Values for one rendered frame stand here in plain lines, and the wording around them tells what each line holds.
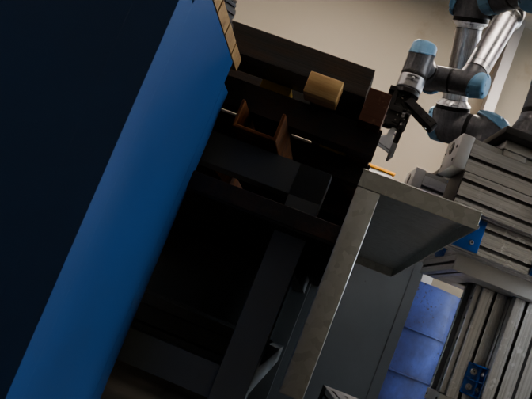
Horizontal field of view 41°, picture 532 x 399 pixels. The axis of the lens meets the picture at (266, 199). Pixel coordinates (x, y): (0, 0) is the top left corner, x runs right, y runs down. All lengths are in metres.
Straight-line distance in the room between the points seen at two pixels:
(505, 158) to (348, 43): 4.04
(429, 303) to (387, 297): 1.88
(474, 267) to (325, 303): 0.88
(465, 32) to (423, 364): 2.72
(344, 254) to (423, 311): 3.54
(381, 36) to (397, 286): 3.37
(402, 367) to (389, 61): 2.46
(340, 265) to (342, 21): 4.81
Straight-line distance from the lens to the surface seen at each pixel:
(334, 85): 1.22
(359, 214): 1.15
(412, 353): 4.67
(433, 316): 4.69
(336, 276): 1.13
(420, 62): 2.09
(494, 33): 2.29
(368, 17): 5.91
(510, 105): 5.98
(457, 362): 2.07
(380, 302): 2.81
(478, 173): 1.84
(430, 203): 1.16
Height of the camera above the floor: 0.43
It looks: 7 degrees up
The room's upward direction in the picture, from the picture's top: 22 degrees clockwise
